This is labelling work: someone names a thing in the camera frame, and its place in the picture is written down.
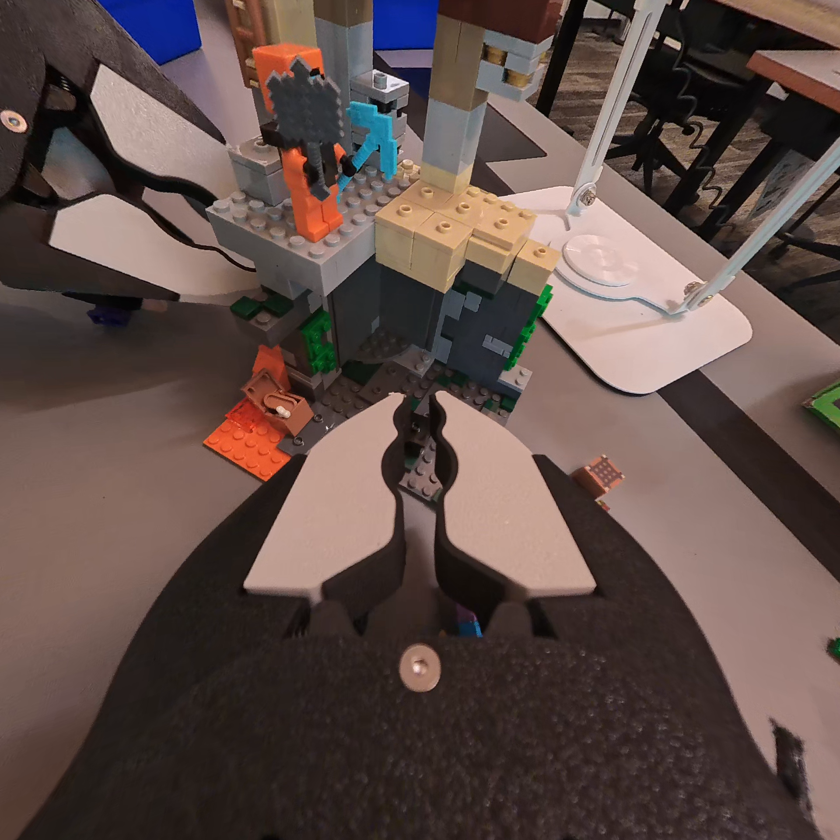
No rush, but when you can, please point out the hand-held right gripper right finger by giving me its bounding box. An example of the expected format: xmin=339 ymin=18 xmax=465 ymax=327
xmin=430 ymin=391 xmax=598 ymax=616

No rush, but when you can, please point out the wooden top office desk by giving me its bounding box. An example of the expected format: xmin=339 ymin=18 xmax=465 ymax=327
xmin=663 ymin=49 xmax=840 ymax=227
xmin=712 ymin=0 xmax=840 ymax=40

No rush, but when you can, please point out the white lamp base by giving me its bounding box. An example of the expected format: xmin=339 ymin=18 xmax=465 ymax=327
xmin=499 ymin=0 xmax=840 ymax=396

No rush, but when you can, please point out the small brown brick crate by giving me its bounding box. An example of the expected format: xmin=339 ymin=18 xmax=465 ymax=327
xmin=571 ymin=455 xmax=624 ymax=513

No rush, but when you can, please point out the blue plastic box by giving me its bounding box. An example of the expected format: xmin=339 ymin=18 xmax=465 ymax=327
xmin=98 ymin=0 xmax=201 ymax=67

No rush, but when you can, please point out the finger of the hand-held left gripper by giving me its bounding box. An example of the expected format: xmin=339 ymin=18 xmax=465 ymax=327
xmin=88 ymin=62 xmax=232 ymax=199
xmin=49 ymin=184 xmax=266 ymax=303

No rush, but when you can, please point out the toy brick building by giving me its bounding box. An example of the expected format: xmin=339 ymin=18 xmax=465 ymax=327
xmin=203 ymin=0 xmax=555 ymax=503

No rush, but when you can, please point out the orange toy minifigure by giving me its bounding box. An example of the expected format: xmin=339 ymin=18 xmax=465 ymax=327
xmin=252 ymin=42 xmax=401 ymax=244

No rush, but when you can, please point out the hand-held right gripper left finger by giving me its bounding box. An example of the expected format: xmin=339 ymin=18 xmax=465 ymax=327
xmin=243 ymin=393 xmax=408 ymax=613

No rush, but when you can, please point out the black swivel office chair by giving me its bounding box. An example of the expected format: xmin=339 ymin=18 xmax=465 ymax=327
xmin=607 ymin=39 xmax=723 ymax=191

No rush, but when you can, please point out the grey desk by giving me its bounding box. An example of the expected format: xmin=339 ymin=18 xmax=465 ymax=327
xmin=0 ymin=0 xmax=840 ymax=840

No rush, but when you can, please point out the green flat plate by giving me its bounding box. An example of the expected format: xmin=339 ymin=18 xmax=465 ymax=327
xmin=804 ymin=381 xmax=840 ymax=432

